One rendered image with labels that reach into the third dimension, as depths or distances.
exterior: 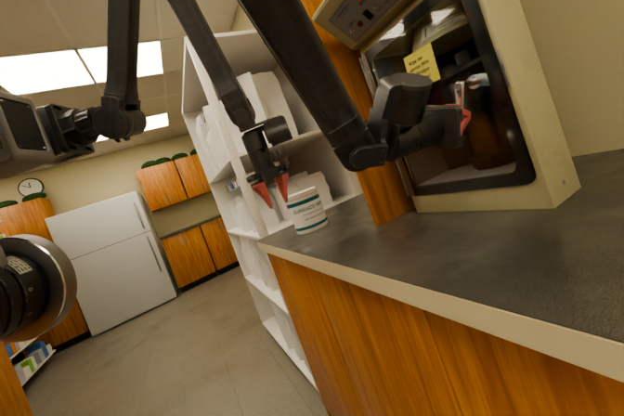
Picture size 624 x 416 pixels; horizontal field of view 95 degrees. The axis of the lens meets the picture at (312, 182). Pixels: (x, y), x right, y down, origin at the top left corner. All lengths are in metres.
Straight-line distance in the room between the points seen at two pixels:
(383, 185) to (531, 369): 0.52
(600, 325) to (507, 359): 0.15
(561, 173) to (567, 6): 0.50
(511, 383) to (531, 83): 0.48
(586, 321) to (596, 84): 0.75
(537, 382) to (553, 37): 0.83
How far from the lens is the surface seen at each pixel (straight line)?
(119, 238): 5.22
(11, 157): 0.82
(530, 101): 0.66
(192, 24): 0.79
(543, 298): 0.40
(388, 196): 0.85
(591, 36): 1.03
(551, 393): 0.48
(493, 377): 0.53
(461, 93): 0.60
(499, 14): 0.66
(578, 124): 1.06
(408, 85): 0.42
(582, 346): 0.37
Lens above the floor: 1.15
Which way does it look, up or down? 2 degrees down
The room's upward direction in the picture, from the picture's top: 20 degrees counter-clockwise
